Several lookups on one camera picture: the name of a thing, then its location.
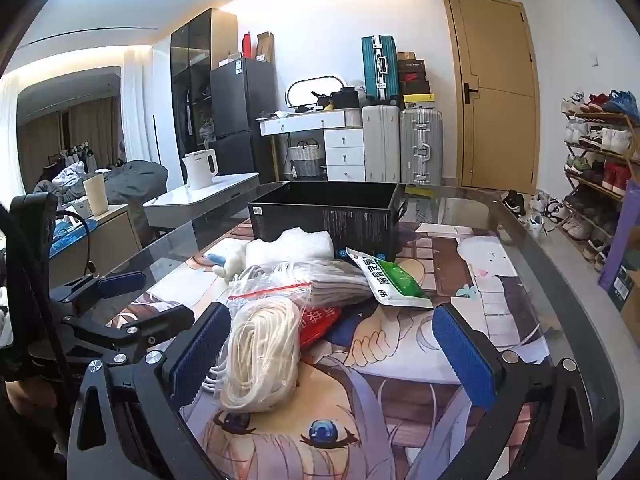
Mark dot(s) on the clothes rack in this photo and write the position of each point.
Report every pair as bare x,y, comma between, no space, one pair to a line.
70,152

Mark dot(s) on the white curtain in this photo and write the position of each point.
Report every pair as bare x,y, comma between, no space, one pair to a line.
136,110

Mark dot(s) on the black bag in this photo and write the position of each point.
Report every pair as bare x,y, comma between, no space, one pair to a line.
346,98

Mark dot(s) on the white foam wrap roll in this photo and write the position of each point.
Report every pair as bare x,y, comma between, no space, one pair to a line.
295,247

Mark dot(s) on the beige low cabinet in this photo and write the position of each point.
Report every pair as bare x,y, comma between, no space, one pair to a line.
115,235

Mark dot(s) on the oval vanity mirror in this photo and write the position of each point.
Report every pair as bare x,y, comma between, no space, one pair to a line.
310,87

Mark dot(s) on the shoe rack with shoes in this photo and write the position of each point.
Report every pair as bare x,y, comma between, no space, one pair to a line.
612,140

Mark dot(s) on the white and blue plush toy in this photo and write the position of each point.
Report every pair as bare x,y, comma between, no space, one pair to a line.
220,262

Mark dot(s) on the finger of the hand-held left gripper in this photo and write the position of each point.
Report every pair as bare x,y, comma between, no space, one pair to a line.
120,281
145,321

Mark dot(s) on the black sneaker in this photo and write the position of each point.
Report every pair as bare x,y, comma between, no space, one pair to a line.
512,202

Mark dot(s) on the green and white packet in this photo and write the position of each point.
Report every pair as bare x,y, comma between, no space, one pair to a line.
395,282

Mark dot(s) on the printed cartoon desk mat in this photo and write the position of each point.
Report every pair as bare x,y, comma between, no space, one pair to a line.
400,350

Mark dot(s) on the white side table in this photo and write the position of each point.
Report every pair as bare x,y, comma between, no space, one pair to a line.
200,200

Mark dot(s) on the purple box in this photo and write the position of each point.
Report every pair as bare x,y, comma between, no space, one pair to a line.
625,240

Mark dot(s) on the white vanity desk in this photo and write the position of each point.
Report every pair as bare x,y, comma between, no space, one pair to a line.
342,152

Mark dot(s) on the dark grey refrigerator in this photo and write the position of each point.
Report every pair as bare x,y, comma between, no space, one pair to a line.
240,110

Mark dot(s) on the black cardboard box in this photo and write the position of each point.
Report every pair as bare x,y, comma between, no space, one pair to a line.
320,220

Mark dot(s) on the red and white packet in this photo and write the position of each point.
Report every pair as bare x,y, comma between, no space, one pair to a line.
320,325

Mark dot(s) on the white electric kettle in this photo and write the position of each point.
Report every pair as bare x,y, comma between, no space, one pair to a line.
197,170

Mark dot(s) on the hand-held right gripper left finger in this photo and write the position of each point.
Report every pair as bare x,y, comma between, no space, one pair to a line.
200,355

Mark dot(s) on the grey woven basket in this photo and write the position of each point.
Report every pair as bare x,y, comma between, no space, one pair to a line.
306,162

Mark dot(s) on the wooden shoe rack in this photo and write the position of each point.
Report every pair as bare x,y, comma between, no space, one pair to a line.
597,116

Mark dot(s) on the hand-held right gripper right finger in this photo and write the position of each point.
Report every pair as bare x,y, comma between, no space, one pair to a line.
467,360

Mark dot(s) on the teal suitcase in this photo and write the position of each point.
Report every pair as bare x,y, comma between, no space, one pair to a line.
372,70

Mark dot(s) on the wooden door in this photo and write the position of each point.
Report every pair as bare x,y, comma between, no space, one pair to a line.
500,60

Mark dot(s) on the white sneakers pair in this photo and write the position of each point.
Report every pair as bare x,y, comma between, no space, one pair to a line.
540,215

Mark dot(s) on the silver suitcase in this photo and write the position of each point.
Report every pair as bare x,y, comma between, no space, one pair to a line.
420,145

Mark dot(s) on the stack of shoe boxes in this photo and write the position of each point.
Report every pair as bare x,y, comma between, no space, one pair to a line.
412,80

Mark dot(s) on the beige cylinder container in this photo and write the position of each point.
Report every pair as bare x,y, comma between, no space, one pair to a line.
95,195

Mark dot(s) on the black glass cabinet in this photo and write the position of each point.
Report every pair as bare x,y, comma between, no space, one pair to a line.
190,85

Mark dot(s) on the white suitcase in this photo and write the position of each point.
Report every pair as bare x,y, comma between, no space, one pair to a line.
380,145

